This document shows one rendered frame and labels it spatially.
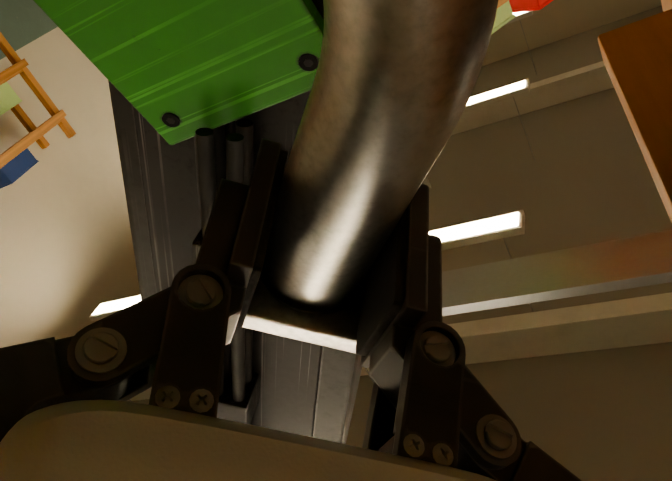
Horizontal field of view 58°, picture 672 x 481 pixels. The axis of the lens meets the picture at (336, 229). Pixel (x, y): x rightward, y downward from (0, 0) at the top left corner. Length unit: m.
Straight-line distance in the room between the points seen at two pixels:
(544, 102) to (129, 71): 7.69
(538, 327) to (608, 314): 0.46
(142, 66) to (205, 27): 0.04
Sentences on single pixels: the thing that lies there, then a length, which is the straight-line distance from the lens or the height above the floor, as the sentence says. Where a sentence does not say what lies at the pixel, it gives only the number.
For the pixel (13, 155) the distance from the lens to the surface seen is 6.44.
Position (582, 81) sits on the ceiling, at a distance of 7.86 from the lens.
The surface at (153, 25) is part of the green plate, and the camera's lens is 0.31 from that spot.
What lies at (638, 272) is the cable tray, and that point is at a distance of 3.09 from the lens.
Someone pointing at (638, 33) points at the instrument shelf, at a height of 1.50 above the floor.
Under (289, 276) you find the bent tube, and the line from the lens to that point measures 0.15.
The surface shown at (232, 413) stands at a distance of 0.48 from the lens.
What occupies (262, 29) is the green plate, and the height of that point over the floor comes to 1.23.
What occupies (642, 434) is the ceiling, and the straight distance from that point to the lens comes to 4.22.
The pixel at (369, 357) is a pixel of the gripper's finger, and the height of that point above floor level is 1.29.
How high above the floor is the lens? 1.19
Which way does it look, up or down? 28 degrees up
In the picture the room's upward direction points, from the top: 151 degrees clockwise
